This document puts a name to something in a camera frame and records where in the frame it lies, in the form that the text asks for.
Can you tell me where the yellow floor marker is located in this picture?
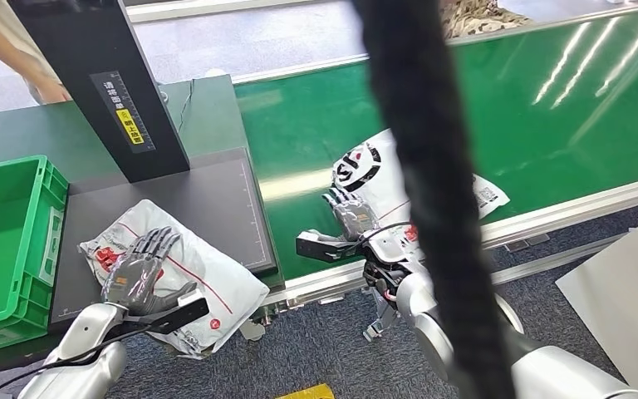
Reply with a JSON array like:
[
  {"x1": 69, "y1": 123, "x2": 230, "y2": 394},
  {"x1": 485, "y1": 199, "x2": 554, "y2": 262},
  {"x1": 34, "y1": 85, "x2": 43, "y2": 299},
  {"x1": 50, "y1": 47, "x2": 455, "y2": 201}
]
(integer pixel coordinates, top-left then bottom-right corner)
[{"x1": 276, "y1": 383, "x2": 336, "y2": 399}]

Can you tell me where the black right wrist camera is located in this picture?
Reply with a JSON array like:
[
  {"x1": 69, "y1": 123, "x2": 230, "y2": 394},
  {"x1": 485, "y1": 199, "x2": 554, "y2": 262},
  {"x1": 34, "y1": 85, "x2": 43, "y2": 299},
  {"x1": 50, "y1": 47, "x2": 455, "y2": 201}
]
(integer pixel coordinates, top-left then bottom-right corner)
[{"x1": 296, "y1": 229, "x2": 366, "y2": 264}]

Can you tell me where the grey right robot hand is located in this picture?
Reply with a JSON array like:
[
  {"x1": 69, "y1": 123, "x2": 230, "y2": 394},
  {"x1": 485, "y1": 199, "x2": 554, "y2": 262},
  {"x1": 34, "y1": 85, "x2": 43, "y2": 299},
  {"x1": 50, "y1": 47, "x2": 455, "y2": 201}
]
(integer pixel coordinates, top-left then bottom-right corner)
[{"x1": 321, "y1": 187, "x2": 380, "y2": 242}]

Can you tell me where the metal conveyor foot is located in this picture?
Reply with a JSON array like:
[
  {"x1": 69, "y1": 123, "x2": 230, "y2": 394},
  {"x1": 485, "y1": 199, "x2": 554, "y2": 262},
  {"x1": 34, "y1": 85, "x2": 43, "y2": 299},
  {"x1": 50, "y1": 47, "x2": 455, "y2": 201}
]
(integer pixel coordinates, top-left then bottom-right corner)
[{"x1": 238, "y1": 318, "x2": 266, "y2": 342}]

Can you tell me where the black scanner post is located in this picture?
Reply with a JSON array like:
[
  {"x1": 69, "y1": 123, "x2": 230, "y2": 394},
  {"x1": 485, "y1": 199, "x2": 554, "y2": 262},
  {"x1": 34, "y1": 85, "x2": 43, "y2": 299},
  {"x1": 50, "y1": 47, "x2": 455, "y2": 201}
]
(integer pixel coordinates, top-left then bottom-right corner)
[{"x1": 7, "y1": 0, "x2": 191, "y2": 184}]

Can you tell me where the grey lower frame bar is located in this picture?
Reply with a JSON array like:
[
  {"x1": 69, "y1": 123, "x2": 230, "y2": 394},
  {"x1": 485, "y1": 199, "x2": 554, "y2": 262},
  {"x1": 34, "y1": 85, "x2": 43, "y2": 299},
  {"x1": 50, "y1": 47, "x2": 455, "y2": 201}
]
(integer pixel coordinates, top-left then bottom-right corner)
[{"x1": 489, "y1": 232, "x2": 628, "y2": 285}]

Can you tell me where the person's hand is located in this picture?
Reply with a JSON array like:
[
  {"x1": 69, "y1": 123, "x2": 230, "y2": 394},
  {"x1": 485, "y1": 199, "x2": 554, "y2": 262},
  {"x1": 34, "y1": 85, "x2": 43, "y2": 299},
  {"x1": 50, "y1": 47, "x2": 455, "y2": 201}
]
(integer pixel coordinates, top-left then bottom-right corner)
[{"x1": 35, "y1": 74, "x2": 72, "y2": 106}]

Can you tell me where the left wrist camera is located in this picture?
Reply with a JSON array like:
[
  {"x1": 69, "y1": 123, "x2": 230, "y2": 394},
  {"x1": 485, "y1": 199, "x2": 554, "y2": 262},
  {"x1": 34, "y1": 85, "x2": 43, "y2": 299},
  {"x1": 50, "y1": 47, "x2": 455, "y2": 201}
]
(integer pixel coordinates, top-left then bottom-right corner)
[{"x1": 126, "y1": 290, "x2": 211, "y2": 337}]

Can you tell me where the green plastic crate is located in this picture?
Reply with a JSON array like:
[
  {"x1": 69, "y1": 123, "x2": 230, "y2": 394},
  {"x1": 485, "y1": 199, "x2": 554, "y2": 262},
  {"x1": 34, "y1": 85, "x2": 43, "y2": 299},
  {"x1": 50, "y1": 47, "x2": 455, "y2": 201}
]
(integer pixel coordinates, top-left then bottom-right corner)
[{"x1": 0, "y1": 155, "x2": 70, "y2": 359}]

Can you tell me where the metal conveyor bracket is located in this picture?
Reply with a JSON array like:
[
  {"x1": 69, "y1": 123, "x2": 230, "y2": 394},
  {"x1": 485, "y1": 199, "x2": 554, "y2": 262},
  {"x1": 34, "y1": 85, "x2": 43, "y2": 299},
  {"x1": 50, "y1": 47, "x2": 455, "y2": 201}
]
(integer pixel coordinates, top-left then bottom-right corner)
[{"x1": 362, "y1": 292, "x2": 400, "y2": 342}]

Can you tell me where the black fuzzy cable sleeve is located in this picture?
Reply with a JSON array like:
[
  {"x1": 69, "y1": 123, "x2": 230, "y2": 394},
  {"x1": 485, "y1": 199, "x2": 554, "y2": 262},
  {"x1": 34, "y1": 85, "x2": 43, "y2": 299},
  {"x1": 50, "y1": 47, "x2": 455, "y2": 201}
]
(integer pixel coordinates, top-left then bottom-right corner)
[{"x1": 351, "y1": 0, "x2": 515, "y2": 399}]

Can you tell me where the green conveyor belt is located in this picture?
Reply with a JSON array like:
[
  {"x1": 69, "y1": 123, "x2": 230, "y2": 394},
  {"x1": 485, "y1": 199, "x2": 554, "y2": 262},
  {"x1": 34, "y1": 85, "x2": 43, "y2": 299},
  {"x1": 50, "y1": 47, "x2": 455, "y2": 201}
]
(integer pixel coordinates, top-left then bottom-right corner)
[{"x1": 234, "y1": 7, "x2": 638, "y2": 282}]

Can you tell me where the metal mounting plate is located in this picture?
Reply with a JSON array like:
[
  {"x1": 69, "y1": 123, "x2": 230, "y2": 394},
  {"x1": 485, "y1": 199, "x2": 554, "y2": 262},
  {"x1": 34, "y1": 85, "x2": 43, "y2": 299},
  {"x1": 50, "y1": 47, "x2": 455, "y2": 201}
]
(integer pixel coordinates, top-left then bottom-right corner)
[{"x1": 503, "y1": 233, "x2": 550, "y2": 254}]

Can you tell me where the black scanner platform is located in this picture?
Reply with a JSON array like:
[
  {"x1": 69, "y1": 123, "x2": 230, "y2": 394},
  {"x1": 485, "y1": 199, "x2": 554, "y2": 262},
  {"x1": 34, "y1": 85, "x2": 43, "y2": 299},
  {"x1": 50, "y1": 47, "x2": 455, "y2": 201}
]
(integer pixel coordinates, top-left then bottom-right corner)
[{"x1": 49, "y1": 147, "x2": 277, "y2": 326}]

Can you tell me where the thin black table cable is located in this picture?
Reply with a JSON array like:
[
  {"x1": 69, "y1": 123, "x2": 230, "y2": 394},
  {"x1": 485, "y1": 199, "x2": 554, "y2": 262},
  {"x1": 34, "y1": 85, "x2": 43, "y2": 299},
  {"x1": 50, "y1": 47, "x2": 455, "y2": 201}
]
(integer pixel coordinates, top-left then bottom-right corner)
[{"x1": 177, "y1": 79, "x2": 195, "y2": 133}]

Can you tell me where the aluminium conveyor side rail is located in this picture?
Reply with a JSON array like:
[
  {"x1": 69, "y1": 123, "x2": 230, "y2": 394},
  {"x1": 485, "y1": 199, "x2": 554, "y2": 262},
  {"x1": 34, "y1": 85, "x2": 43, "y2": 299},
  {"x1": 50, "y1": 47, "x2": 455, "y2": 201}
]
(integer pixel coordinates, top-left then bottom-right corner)
[
  {"x1": 230, "y1": 0, "x2": 638, "y2": 85},
  {"x1": 228, "y1": 171, "x2": 638, "y2": 342}
]

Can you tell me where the white package with black logo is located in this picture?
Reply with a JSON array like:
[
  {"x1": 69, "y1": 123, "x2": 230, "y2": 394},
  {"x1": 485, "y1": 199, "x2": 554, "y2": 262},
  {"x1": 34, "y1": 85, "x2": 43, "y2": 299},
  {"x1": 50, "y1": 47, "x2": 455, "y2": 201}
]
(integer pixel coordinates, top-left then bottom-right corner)
[{"x1": 331, "y1": 129, "x2": 511, "y2": 252}]

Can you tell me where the dark green table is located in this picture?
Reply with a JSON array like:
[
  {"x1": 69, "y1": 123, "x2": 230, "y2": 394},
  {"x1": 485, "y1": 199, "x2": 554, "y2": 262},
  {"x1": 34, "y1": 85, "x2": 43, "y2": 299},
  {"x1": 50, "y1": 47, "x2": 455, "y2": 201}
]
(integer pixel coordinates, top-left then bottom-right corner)
[{"x1": 0, "y1": 74, "x2": 286, "y2": 381}]

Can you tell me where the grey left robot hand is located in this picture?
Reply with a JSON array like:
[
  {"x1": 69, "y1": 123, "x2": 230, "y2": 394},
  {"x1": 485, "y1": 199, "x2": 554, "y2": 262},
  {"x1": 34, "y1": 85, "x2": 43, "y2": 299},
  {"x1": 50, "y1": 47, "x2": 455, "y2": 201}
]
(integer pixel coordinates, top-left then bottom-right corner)
[{"x1": 101, "y1": 226, "x2": 199, "y2": 318}]

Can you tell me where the yellow black label sticker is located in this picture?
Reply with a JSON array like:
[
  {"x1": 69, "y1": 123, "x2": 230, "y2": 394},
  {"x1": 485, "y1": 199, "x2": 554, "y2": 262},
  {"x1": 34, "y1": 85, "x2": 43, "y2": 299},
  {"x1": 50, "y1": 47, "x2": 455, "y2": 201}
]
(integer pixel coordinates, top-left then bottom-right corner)
[{"x1": 90, "y1": 70, "x2": 156, "y2": 154}]

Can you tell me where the person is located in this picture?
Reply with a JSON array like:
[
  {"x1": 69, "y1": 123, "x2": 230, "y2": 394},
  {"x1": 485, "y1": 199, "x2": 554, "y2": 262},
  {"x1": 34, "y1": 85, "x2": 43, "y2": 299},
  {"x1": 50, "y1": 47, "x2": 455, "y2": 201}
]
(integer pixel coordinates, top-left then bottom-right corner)
[{"x1": 0, "y1": 0, "x2": 72, "y2": 106}]

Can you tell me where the camouflage cloth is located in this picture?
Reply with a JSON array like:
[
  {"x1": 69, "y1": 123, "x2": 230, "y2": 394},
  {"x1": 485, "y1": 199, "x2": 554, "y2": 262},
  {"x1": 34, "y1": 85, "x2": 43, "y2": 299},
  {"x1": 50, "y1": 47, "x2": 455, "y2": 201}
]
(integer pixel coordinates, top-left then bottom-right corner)
[{"x1": 439, "y1": 0, "x2": 532, "y2": 40}]

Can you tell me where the pale grey panel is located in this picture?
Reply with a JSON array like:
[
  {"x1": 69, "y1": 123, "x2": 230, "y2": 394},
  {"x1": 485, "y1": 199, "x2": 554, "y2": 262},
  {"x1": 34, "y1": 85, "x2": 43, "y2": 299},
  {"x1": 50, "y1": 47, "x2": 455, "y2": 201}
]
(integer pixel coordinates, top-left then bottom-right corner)
[{"x1": 554, "y1": 206, "x2": 638, "y2": 399}]

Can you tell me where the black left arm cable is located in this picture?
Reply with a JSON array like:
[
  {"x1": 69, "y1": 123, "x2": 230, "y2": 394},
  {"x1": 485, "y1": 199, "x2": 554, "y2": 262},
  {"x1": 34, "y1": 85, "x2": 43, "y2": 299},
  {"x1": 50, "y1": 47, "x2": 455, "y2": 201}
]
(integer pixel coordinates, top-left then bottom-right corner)
[{"x1": 0, "y1": 322, "x2": 155, "y2": 399}]

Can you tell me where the pale crate label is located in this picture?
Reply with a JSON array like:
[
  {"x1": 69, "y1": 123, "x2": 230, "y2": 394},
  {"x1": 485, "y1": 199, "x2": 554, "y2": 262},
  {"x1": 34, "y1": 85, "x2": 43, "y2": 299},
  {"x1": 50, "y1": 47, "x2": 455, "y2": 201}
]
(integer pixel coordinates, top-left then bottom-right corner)
[{"x1": 39, "y1": 206, "x2": 66, "y2": 288}]

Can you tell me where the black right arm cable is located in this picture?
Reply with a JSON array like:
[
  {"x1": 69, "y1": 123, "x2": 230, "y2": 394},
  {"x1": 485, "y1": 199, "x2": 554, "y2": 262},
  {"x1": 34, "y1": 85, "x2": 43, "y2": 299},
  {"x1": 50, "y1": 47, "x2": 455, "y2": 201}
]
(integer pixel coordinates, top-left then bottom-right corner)
[{"x1": 351, "y1": 221, "x2": 414, "y2": 246}]

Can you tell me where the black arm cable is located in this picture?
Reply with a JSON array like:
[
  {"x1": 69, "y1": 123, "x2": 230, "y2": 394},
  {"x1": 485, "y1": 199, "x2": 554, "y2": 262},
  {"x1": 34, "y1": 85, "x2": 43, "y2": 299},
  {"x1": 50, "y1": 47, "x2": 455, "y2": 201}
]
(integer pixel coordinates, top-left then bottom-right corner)
[
  {"x1": 0, "y1": 322, "x2": 155, "y2": 399},
  {"x1": 351, "y1": 221, "x2": 414, "y2": 246}
]

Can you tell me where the white package with red print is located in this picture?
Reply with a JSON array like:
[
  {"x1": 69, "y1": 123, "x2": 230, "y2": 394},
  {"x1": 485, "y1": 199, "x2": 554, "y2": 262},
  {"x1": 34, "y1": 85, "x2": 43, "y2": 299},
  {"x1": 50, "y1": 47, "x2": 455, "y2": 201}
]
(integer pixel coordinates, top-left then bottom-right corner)
[{"x1": 78, "y1": 199, "x2": 271, "y2": 360}]

